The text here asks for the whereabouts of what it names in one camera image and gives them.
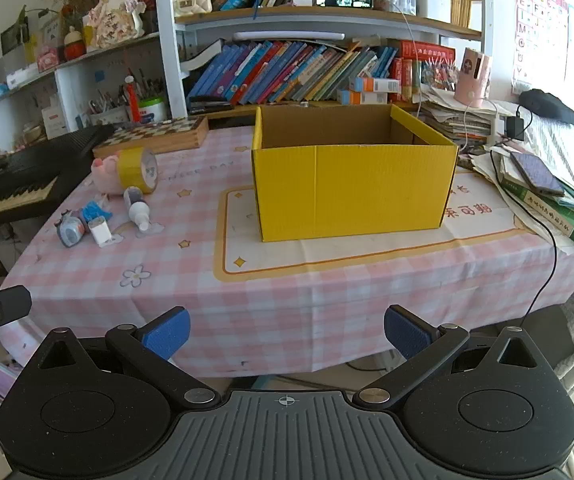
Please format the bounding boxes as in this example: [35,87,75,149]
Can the small white blue bottle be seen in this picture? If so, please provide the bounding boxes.
[123,186,154,233]

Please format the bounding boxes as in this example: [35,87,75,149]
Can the pink cylindrical device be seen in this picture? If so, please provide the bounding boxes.
[454,47,492,108]

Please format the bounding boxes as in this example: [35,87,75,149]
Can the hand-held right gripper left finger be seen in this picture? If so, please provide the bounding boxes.
[37,306,220,407]

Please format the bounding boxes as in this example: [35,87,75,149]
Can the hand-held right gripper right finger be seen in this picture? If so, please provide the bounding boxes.
[356,305,542,408]

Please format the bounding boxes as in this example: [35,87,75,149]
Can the blue plastic wrapper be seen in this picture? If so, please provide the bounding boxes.
[78,200,114,226]

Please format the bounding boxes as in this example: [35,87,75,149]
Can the red white doll figure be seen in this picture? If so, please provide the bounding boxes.
[62,26,87,61]

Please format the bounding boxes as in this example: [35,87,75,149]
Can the pink checked cloth desktop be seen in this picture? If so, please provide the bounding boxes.
[0,120,574,378]

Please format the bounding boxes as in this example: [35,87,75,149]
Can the white bookshelf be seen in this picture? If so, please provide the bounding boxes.
[0,0,488,126]

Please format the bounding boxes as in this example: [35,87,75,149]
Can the red white glue tube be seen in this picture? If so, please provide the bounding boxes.
[124,75,140,123]

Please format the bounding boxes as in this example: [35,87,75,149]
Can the pink floral ornament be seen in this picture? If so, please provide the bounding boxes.
[87,0,145,51]

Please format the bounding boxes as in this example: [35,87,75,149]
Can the green thick book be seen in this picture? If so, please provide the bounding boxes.
[499,175,574,250]

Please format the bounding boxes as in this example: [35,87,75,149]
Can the white pen holder box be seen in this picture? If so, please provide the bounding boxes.
[414,0,452,23]

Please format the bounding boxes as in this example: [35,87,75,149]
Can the grey correction tape dispenser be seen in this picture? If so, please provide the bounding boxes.
[54,210,88,248]

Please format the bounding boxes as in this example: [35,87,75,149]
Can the red thick books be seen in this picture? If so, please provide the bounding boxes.
[392,40,456,103]

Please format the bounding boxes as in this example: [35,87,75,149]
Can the alphabet wall poster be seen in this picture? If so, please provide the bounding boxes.
[512,0,570,96]

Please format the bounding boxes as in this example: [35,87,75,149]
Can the black power adapter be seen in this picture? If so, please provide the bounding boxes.
[504,115,526,142]

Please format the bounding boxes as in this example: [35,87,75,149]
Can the row of blue-spined books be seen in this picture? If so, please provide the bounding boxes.
[187,40,400,106]

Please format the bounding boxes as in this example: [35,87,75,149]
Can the black electronic keyboard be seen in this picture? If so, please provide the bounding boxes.
[0,124,115,233]

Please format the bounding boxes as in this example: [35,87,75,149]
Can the stack of papers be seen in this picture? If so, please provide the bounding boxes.
[417,85,512,148]

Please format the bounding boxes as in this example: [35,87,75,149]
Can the yellow cardboard box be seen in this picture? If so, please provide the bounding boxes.
[251,103,459,244]

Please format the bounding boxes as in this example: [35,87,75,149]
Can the white jar green lid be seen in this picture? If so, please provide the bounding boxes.
[137,97,169,123]

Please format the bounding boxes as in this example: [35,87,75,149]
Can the white mat orange border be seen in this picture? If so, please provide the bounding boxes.
[214,170,532,282]

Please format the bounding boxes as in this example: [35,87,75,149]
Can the black cap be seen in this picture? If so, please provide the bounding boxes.
[518,88,574,126]

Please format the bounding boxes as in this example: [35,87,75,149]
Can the smartphone with purple case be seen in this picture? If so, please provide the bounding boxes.
[509,151,566,196]

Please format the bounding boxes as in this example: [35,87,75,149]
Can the yellow tape roll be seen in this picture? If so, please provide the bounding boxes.
[117,147,159,194]

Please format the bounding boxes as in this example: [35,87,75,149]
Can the pink plush pig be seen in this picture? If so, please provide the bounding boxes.
[90,156,123,196]

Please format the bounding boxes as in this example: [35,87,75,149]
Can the black cable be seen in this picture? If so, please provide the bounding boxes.
[489,147,560,322]

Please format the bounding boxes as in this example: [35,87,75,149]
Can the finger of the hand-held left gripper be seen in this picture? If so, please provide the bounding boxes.
[0,285,33,361]

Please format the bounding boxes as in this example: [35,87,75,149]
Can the white charger plug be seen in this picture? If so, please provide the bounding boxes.
[88,216,113,247]

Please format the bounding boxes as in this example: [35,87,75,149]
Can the white pen cup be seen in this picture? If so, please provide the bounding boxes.
[90,90,133,126]

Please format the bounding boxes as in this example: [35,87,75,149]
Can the orange white small box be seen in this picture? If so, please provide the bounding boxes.
[349,77,401,93]
[338,90,389,106]

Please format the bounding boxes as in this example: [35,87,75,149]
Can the black stapler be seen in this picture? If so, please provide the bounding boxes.
[188,95,235,115]

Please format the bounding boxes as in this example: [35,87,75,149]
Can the wooden chessboard box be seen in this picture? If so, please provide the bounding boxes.
[92,115,209,160]

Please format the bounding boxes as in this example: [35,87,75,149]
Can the striped grey cloth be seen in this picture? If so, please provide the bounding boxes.
[522,120,574,211]

